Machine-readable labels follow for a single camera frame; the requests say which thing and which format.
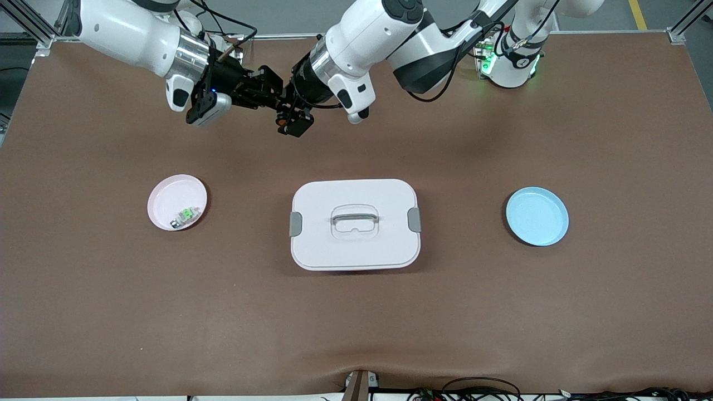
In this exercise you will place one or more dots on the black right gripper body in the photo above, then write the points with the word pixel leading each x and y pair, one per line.
pixel 228 73

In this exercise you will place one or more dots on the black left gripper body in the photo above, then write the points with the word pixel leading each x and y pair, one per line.
pixel 294 93

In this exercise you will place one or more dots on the pink round plate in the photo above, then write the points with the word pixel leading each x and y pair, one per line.
pixel 172 197

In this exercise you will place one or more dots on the white lidded storage box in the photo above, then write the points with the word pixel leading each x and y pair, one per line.
pixel 356 250

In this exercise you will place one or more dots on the brown table mat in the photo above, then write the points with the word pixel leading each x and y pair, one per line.
pixel 356 312

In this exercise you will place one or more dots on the light blue round plate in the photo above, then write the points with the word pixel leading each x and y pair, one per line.
pixel 537 217

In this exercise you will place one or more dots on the green white switch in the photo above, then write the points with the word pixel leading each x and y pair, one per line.
pixel 186 216

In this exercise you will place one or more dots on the aluminium frame post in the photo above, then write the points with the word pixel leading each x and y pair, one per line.
pixel 39 36
pixel 677 34

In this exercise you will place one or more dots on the brown camera stand post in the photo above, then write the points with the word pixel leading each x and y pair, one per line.
pixel 359 387

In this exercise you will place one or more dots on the silver table edge rail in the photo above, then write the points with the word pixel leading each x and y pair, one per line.
pixel 613 32

